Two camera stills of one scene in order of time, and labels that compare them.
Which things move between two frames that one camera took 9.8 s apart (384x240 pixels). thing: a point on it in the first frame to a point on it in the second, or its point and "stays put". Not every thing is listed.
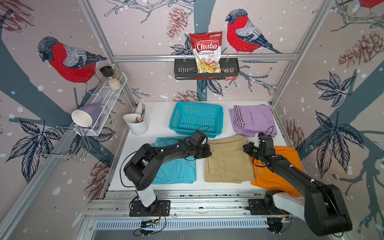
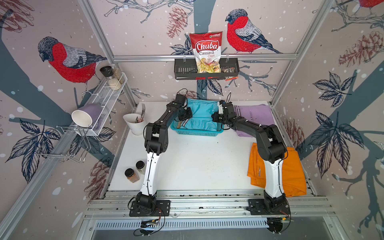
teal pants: (179, 171) to (202, 119)
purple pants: (249, 120) stays put
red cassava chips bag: (207, 47) stays put
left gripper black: (207, 154) to (189, 115)
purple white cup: (86, 115) stays put
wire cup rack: (67, 143) stays put
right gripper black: (247, 149) to (214, 117)
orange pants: (265, 177) stays put
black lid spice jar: (108, 72) stays put
